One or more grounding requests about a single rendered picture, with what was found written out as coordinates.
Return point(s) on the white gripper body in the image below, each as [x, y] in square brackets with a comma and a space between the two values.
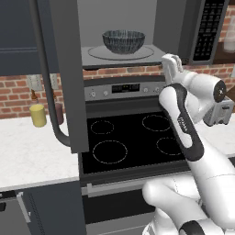
[171, 65]

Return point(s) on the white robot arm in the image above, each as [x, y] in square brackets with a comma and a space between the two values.
[211, 171]

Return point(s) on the dark grey microwave oven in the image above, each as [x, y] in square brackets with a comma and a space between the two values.
[171, 24]

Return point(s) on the dark striped bowl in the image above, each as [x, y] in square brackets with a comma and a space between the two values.
[123, 41]

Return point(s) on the grey microwave turntable plate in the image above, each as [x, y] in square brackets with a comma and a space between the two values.
[98, 54]

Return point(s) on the dark grey microwave door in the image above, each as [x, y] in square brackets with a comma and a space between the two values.
[72, 76]

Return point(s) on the black oven door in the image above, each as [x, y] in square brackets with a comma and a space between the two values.
[113, 206]

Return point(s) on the dark blue base cupboard door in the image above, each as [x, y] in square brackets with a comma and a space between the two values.
[58, 208]

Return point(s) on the silver stove knob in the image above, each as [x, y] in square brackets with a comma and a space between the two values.
[105, 92]
[145, 90]
[157, 89]
[91, 93]

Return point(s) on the white stacked dishes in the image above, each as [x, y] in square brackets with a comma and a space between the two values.
[230, 41]

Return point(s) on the silver toaster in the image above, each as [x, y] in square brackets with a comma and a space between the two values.
[218, 111]

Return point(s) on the silver stove with black hob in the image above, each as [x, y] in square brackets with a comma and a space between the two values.
[128, 153]

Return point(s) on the dark red bottle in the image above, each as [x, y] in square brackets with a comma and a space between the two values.
[60, 113]

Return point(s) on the brown glass bottle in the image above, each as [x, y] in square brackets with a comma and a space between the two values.
[34, 96]

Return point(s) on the yellow bottle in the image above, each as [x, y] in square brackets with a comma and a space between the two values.
[38, 115]

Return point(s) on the dark grey dishwasher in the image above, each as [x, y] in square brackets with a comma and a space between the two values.
[9, 217]

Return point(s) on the dark brown wall shelf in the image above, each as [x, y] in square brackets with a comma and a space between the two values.
[221, 58]

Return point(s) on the white wall socket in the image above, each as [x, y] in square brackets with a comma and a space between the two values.
[34, 82]

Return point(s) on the dark blue wall cupboard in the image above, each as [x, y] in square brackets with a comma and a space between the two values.
[16, 30]

